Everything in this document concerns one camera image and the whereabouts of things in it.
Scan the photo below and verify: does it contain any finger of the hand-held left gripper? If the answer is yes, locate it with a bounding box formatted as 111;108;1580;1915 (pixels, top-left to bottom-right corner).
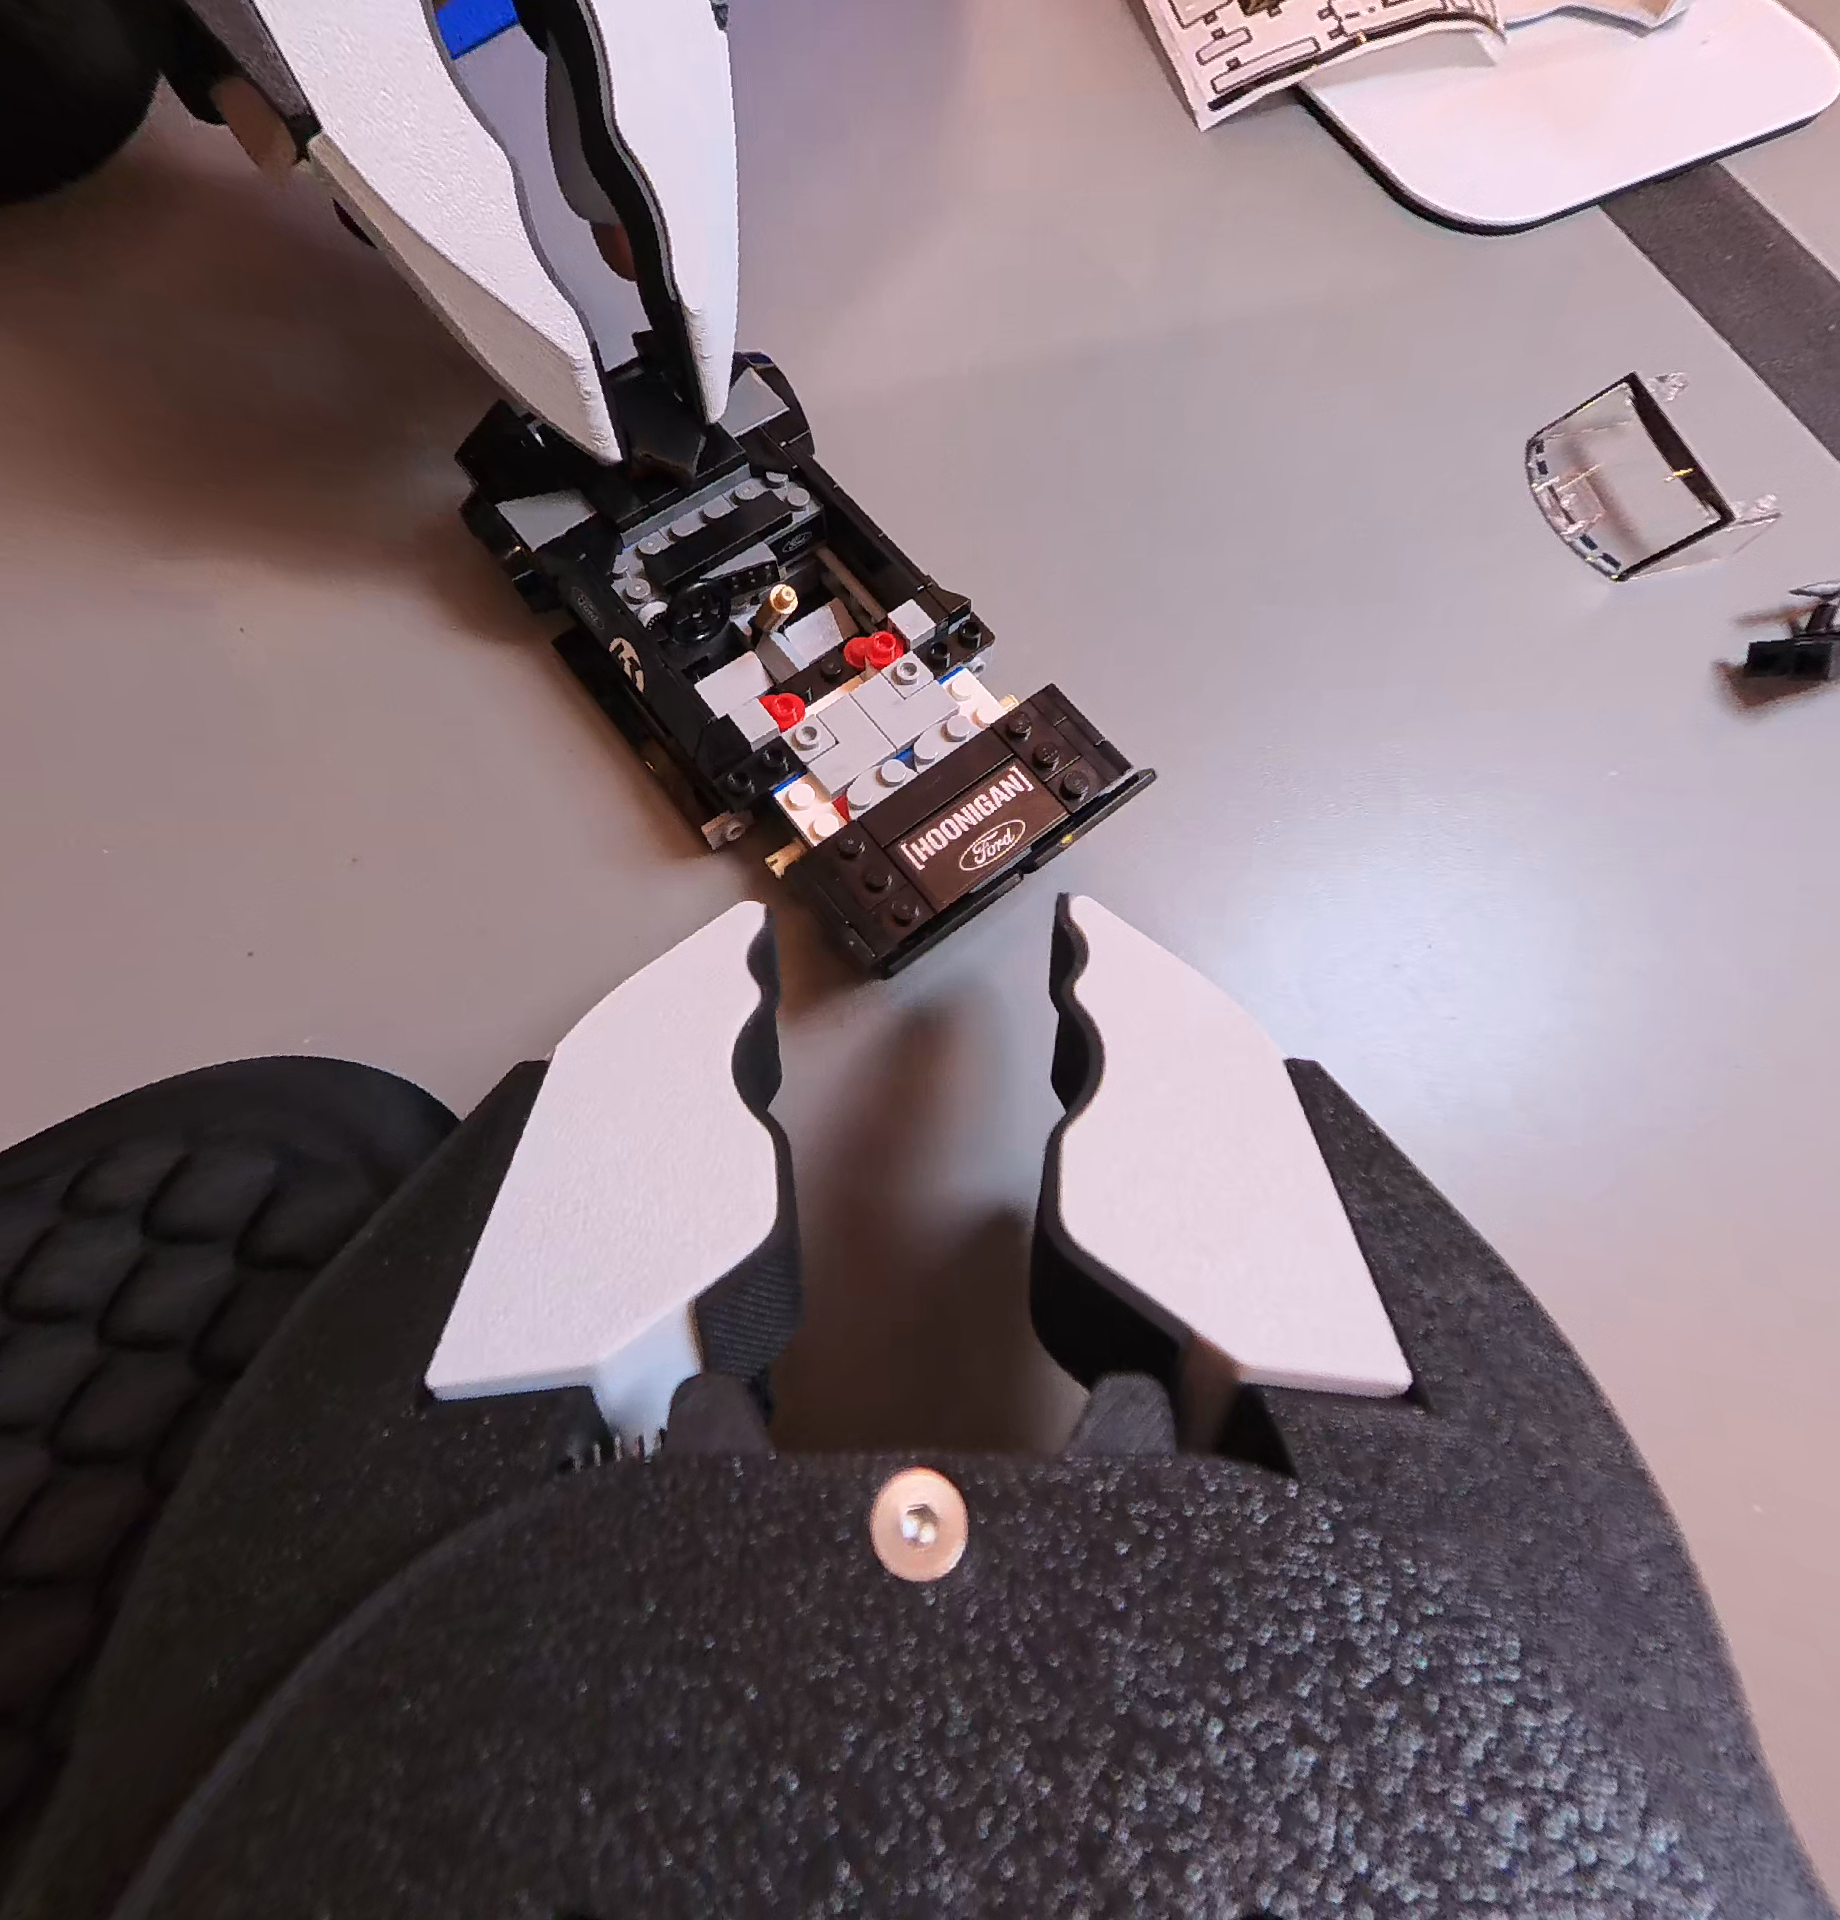
526;0;746;419
245;0;629;467

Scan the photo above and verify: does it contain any lego car model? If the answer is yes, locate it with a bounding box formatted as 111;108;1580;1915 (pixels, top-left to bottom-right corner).
457;354;1161;980

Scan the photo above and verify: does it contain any clear lego windshield piece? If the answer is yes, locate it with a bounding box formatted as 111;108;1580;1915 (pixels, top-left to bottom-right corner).
1523;369;1785;587

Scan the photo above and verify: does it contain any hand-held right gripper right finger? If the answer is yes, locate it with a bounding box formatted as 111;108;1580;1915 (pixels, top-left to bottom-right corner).
1036;891;1417;1450

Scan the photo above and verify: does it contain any lego sticker sheet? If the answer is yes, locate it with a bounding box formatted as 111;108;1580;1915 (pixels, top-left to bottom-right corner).
1133;0;1508;133

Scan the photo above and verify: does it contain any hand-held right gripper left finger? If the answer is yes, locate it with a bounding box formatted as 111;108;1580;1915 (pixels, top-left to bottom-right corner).
423;901;803;1448

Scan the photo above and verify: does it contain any small black lego assembly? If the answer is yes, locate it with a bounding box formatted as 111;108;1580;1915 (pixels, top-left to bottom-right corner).
1740;577;1840;697

